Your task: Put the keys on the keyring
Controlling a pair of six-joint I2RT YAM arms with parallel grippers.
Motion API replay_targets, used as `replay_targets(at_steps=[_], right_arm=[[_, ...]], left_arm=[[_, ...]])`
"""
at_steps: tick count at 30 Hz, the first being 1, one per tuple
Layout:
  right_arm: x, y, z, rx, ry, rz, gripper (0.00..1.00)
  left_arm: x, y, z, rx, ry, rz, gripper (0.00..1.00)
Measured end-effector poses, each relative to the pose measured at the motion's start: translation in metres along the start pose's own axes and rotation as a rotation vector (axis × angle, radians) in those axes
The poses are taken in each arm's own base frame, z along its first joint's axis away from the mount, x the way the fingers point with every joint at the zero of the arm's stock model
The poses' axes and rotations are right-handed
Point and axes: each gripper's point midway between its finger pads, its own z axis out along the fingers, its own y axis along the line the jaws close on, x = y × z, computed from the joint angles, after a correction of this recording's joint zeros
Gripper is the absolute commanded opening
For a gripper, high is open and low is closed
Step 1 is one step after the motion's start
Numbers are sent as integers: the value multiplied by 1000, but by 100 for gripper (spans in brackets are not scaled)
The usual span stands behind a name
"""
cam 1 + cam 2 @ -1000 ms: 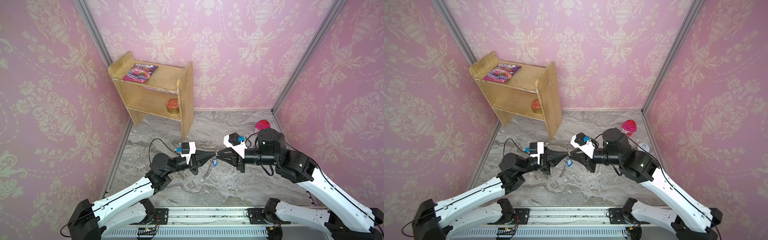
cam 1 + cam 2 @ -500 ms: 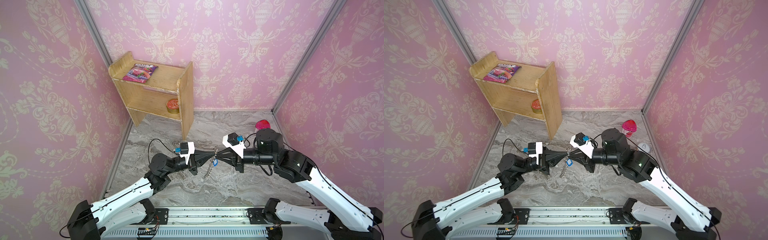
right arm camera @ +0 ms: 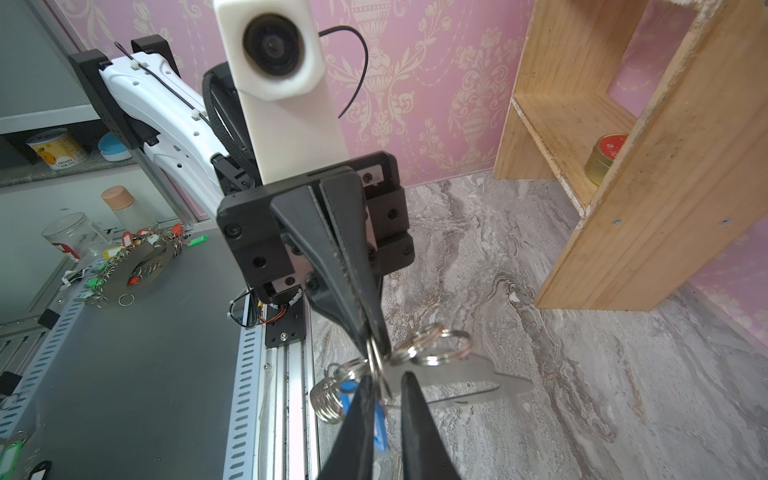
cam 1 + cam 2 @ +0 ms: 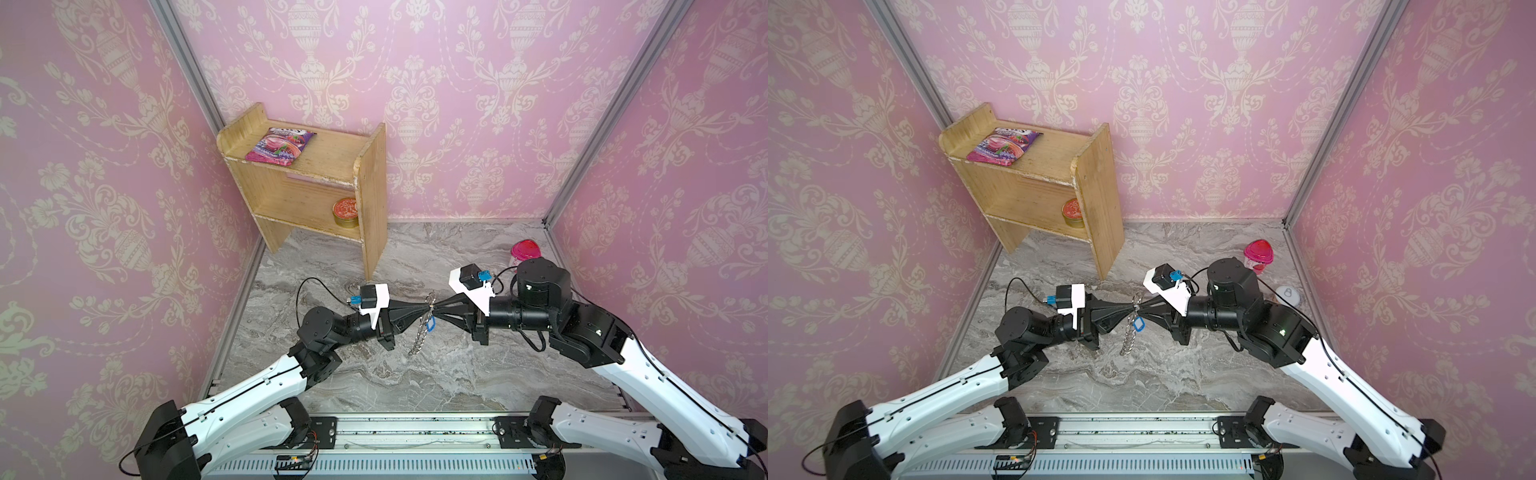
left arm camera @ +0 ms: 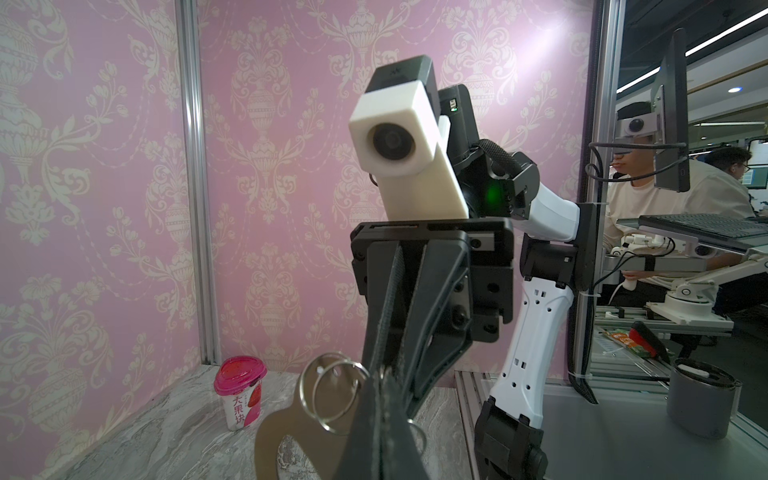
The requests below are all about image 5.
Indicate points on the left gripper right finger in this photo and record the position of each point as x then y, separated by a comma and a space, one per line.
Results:
399, 453

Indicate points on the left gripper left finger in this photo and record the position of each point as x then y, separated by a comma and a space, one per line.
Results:
361, 458

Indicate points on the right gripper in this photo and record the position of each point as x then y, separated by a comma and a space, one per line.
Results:
443, 282

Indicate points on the black keyboard on arm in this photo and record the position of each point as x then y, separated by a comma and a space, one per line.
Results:
715, 231

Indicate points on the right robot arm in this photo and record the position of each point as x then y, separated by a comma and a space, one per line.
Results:
555, 264

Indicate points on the pink lid cup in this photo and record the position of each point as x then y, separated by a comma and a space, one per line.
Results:
238, 383

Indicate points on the seated person in white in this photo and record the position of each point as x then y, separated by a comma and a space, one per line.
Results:
711, 192

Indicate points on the grey cylindrical container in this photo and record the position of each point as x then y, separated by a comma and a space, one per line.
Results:
702, 398

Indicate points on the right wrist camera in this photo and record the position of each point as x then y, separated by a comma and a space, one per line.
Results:
401, 138

